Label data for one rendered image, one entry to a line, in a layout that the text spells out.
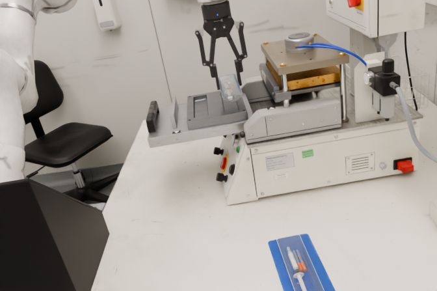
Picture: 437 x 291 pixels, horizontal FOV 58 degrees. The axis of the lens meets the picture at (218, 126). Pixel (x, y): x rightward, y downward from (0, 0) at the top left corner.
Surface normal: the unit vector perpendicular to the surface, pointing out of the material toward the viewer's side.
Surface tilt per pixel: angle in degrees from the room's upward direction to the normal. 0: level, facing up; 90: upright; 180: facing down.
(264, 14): 90
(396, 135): 90
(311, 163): 90
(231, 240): 0
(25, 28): 74
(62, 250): 90
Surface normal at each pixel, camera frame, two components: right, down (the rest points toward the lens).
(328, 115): 0.06, 0.41
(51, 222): 0.99, -0.16
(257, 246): -0.16, -0.89
